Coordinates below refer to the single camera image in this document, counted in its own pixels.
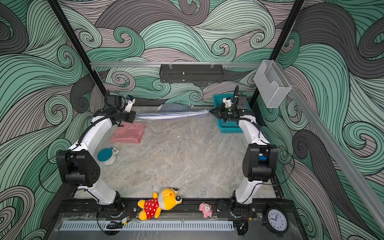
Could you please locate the teal plastic basket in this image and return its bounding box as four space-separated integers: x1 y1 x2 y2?
210 94 255 133

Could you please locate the red white striped tank top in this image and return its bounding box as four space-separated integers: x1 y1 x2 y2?
110 122 147 144

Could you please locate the blue white striped tank top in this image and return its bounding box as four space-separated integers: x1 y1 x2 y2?
135 103 210 121

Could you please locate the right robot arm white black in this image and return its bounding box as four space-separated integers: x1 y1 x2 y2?
210 86 278 206

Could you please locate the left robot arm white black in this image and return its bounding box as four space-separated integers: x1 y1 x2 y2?
56 91 136 211

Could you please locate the teal round lid left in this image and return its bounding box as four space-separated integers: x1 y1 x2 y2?
97 147 119 166

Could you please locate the black perforated metal shelf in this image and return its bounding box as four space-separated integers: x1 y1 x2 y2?
159 65 224 84

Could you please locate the yellow plush toy red dress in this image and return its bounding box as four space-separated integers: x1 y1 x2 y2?
138 188 182 221

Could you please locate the small pink plush toy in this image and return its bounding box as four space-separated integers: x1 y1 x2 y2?
199 203 213 219

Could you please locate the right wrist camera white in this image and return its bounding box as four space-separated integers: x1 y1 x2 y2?
223 98 233 109

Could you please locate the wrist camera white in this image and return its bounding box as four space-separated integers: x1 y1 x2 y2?
125 95 136 113
223 98 233 109

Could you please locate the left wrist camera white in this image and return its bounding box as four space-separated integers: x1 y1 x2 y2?
125 95 136 113

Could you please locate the clear plastic wall bin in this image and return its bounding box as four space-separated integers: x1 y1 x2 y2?
254 60 292 109

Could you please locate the aluminium rail back wall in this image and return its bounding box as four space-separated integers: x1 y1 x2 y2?
90 61 261 69

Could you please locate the aluminium rail wall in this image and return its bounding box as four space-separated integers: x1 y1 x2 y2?
90 61 261 69
273 61 384 230

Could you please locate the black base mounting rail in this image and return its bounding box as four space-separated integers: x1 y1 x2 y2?
56 197 298 221

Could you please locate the aluminium rail right wall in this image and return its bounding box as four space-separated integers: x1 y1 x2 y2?
273 61 384 230

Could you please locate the black round wall clock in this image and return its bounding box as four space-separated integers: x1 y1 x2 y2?
262 205 289 236

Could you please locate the white slotted cable duct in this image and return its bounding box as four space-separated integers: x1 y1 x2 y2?
59 221 235 232

